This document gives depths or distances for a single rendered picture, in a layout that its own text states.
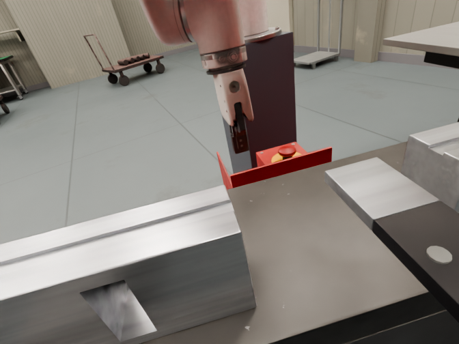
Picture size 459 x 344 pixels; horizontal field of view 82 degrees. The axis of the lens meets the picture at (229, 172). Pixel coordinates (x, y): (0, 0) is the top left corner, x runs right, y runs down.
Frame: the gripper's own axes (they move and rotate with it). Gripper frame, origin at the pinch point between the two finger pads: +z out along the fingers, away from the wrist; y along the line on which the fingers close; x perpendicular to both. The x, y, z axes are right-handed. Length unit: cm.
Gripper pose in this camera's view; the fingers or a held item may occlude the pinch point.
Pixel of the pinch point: (240, 142)
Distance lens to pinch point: 56.6
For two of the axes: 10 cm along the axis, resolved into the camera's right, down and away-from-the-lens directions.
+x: -9.6, 2.7, -1.1
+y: -2.2, -4.3, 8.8
